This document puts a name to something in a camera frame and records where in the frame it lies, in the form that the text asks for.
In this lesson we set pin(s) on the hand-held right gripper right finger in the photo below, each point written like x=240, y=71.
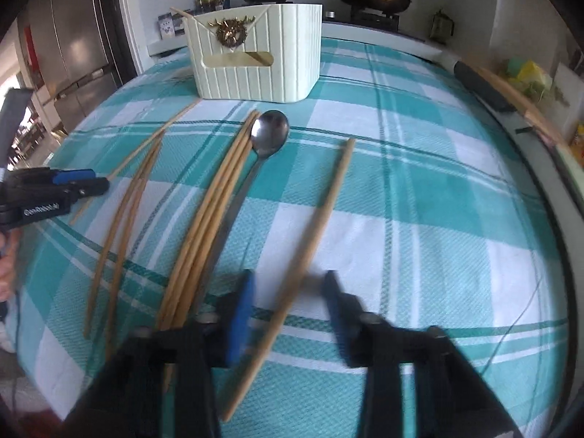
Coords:
x=340, y=319

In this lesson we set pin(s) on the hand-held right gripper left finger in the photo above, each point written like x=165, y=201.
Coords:
x=239, y=319

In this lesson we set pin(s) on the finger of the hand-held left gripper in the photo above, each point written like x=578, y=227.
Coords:
x=89, y=188
x=73, y=175

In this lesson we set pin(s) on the steel spoon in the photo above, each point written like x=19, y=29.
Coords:
x=270, y=132

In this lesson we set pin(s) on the cream ribbed utensil holder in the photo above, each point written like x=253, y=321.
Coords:
x=283, y=54

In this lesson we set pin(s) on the person's left hand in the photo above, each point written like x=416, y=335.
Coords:
x=7, y=260

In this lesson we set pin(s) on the dark grey flat panel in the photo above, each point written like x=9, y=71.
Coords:
x=13, y=127

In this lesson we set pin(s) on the teal white checked tablecloth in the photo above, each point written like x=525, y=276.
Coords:
x=410, y=237

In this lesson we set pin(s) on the stainless steel fridge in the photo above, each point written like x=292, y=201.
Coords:
x=77, y=32

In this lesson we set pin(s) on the black oblong pad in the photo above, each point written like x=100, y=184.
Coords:
x=483, y=84

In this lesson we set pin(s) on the long wooden strip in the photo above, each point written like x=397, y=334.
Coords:
x=531, y=114

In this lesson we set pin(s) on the yellow snack packet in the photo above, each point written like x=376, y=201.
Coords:
x=579, y=143

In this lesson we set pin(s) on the black gas stove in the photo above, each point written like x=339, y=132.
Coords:
x=365, y=20

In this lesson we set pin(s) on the yellow green packet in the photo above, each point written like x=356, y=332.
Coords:
x=531, y=75

